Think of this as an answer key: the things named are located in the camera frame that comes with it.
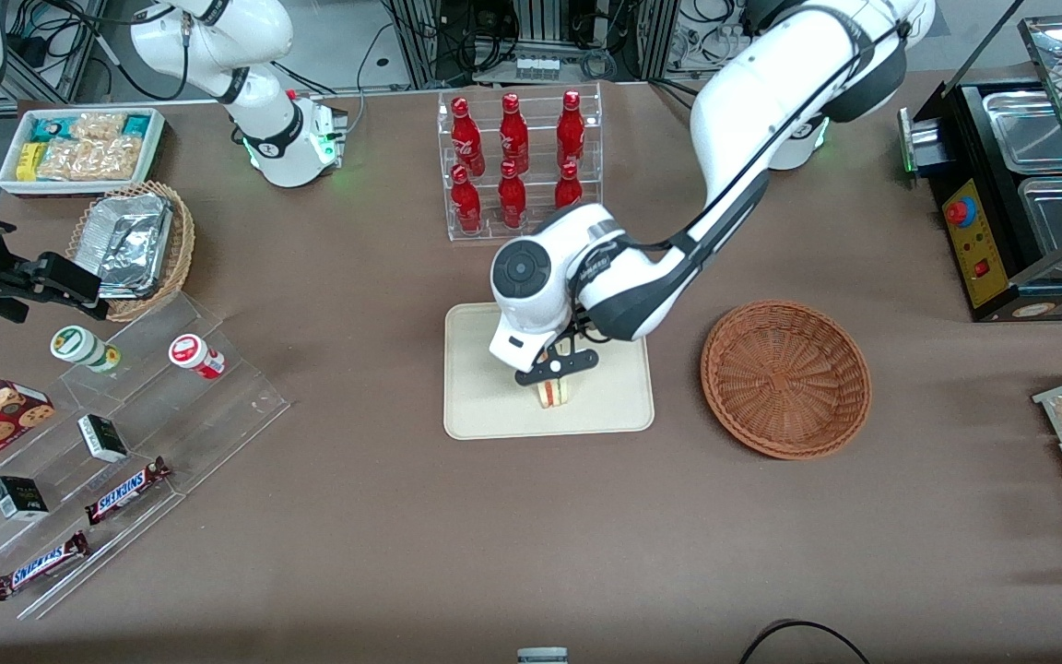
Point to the red lid white jar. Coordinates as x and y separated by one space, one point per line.
194 355

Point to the red cola bottle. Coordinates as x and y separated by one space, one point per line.
466 203
466 134
512 198
569 189
571 124
513 129

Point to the clear acrylic stepped shelf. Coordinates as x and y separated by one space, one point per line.
218 415

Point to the grey box with green light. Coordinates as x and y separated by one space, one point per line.
926 143

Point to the teal snack packet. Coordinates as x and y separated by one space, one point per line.
136 123
52 129

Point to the small grey device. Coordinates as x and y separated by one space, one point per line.
542 656

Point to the triangular sandwich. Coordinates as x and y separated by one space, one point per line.
555 395

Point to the light wicker basket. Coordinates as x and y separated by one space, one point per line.
179 249

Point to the beige rectangular plastic tray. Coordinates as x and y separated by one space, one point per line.
614 397

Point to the thin black pole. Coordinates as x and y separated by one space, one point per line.
983 48

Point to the white power strip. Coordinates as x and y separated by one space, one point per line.
536 67

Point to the aluminium foil container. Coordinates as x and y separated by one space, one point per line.
130 244

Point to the black hot food display case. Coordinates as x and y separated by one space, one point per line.
981 258

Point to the clear bag of crackers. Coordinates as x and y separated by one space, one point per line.
100 125
116 157
65 160

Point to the small black box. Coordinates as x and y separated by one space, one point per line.
102 438
19 498

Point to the green lid white jar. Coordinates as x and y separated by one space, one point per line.
79 346

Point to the brown Snickers bar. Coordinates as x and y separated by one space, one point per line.
41 565
125 491

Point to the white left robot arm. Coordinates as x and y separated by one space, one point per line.
743 101

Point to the clear acrylic bottle rack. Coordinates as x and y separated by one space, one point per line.
536 111

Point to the white rectangular snack bin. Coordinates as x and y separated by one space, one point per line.
79 187

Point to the aluminium frame equipment rack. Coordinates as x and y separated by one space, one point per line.
540 28

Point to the yellow snack packet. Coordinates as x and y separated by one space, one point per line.
28 161

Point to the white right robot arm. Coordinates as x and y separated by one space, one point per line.
218 46

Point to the round brown wicker basket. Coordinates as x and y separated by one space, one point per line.
784 387

